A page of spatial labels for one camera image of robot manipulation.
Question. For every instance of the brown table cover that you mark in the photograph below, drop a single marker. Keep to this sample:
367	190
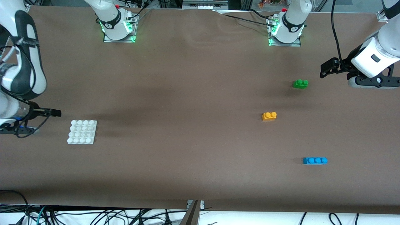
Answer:
187	78

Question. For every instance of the orange background object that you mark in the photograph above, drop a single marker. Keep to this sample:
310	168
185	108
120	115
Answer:
268	3

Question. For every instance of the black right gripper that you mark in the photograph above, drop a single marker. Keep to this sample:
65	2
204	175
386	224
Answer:
33	112

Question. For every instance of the aluminium profile leg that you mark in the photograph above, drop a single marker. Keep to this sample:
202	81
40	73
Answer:
192	215

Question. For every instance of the white studded base plate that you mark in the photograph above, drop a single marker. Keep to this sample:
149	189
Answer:
82	132

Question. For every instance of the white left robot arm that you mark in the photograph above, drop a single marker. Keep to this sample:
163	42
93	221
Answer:
292	22

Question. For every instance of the blue three-stud block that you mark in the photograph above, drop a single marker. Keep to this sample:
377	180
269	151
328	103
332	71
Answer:
314	161

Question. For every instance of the yellow two-stud block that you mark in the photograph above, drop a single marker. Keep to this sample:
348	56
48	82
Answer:
268	117

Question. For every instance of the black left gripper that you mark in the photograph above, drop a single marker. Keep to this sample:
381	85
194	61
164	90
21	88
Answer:
343	66

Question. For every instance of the aluminium corner bracket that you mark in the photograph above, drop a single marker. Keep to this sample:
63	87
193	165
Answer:
382	16

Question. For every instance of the green two-stud block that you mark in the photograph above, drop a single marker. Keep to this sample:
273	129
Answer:
299	85

